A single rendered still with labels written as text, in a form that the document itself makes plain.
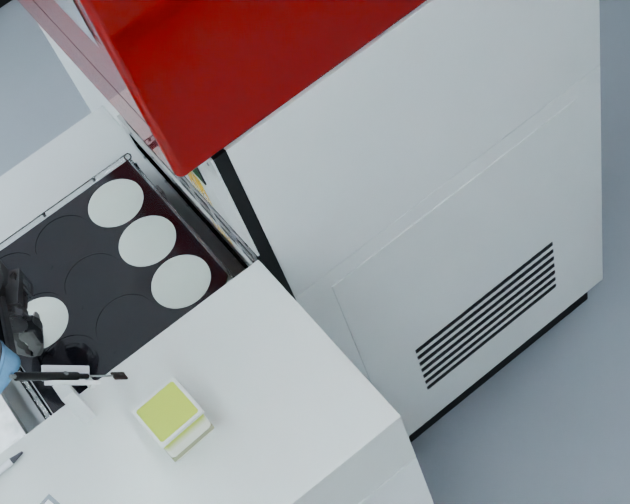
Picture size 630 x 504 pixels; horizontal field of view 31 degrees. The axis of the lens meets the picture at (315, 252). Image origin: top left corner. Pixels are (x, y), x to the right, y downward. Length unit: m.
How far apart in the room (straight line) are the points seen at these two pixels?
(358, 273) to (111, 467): 0.55
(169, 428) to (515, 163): 0.82
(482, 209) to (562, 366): 0.69
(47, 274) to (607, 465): 1.27
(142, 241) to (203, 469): 0.47
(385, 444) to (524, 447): 1.01
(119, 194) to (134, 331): 0.28
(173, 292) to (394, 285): 0.42
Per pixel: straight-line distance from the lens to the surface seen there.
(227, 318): 1.68
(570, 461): 2.54
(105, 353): 1.80
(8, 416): 1.84
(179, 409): 1.55
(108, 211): 1.95
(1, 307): 1.69
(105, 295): 1.85
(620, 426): 2.57
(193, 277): 1.81
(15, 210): 2.14
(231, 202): 1.59
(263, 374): 1.61
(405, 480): 1.71
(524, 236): 2.22
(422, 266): 2.02
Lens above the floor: 2.36
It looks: 55 degrees down
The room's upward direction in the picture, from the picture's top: 22 degrees counter-clockwise
